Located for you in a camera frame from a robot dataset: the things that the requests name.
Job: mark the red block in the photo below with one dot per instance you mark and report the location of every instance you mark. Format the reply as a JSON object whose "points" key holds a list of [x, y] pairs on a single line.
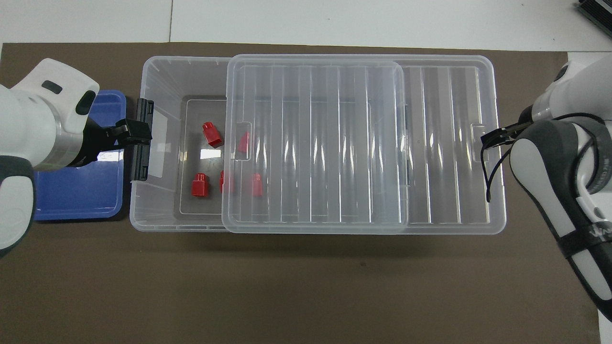
{"points": [[212, 136], [257, 185], [224, 182], [200, 187], [245, 142]]}

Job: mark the black box latch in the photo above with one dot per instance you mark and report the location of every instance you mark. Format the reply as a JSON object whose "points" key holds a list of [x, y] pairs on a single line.
{"points": [[141, 162]]}

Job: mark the black ridged box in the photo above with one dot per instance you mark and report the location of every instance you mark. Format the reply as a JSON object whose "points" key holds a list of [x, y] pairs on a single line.
{"points": [[597, 9]]}

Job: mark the clear ribbed plastic lid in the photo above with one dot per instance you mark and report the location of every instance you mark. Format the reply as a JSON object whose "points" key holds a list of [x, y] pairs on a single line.
{"points": [[358, 143]]}

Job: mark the clear plastic storage box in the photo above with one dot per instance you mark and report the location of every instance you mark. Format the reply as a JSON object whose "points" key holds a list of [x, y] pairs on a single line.
{"points": [[191, 160]]}

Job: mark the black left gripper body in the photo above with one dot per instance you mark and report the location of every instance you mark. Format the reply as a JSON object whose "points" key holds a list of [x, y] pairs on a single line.
{"points": [[93, 143]]}

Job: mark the brown table mat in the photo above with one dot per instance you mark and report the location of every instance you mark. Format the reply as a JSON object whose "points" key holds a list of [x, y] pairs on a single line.
{"points": [[306, 291]]}

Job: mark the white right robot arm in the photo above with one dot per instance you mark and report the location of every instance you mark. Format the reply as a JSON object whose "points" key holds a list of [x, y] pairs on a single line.
{"points": [[540, 157]]}

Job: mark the blue plastic tray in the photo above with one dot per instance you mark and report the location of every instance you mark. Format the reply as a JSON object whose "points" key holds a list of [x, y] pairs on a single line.
{"points": [[76, 191]]}

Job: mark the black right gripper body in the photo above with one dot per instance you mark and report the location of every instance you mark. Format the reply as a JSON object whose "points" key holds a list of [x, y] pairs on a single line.
{"points": [[527, 116]]}

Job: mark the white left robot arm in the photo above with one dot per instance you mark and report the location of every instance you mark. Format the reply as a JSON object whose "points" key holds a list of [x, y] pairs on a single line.
{"points": [[38, 119]]}

